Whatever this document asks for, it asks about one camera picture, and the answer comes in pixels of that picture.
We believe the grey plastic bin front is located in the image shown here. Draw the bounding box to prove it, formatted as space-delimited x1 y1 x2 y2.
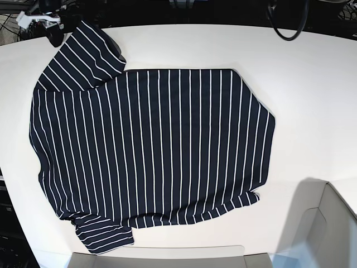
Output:
68 246 273 267

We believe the grey plastic bin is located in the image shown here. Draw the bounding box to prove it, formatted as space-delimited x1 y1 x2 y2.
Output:
68 246 273 267
276 178 356 267

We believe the grey plastic bin right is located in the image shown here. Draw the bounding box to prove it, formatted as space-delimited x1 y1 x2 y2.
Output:
276 178 356 267

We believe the thick black hanging cable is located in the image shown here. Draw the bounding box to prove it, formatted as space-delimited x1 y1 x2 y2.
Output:
267 0 310 41

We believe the navy white striped T-shirt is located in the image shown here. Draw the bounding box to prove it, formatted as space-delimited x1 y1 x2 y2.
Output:
29 21 276 255

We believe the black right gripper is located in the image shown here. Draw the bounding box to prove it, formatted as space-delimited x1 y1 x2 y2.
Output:
45 25 64 47

